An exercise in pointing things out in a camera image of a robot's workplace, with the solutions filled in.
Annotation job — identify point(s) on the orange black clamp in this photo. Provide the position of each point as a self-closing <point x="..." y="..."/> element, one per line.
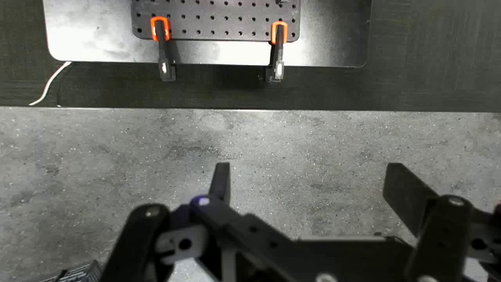
<point x="279" y="38"/>
<point x="162" y="35"/>

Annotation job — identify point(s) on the left orange black clamp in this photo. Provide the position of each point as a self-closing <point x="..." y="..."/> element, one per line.
<point x="162" y="35"/>

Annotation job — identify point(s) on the right orange black clamp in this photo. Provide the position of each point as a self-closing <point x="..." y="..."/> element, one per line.
<point x="279" y="38"/>

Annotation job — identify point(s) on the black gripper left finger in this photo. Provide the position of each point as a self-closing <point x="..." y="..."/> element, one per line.
<point x="220" y="187"/>

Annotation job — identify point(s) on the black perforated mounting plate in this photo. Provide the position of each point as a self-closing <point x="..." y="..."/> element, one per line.
<point x="253" y="21"/>

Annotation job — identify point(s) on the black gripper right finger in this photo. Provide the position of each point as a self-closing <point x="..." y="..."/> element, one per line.
<point x="408" y="196"/>

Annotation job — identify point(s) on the grey metal base plate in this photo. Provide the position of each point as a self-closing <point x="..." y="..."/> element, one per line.
<point x="334" y="33"/>

